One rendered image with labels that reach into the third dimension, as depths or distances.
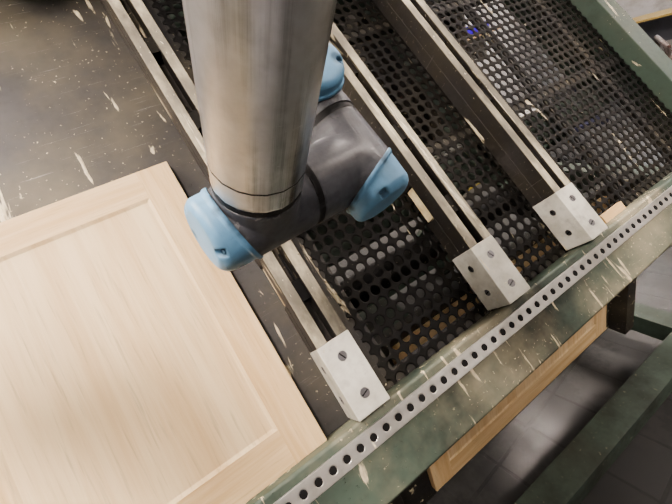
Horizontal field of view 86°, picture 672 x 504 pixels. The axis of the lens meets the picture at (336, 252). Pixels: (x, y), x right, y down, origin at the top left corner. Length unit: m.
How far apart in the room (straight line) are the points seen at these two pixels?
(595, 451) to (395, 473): 0.92
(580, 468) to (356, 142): 1.24
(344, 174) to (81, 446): 0.53
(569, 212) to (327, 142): 0.66
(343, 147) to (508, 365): 0.53
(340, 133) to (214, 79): 0.19
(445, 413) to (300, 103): 0.57
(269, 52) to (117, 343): 0.55
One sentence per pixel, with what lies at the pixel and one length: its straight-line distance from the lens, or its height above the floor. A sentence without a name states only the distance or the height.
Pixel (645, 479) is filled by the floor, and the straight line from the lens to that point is 1.67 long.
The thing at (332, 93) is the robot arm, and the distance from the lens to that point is 0.40.
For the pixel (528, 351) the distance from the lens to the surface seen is 0.78.
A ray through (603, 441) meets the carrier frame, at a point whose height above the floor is 0.18.
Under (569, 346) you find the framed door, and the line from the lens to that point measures 1.54.
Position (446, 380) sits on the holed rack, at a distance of 0.67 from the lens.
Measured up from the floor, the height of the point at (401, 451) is 0.85.
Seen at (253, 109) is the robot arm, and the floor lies 1.38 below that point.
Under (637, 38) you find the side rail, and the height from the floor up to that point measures 1.21.
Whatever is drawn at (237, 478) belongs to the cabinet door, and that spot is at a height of 0.92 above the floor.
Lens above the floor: 1.39
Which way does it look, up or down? 25 degrees down
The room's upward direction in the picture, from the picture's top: 19 degrees counter-clockwise
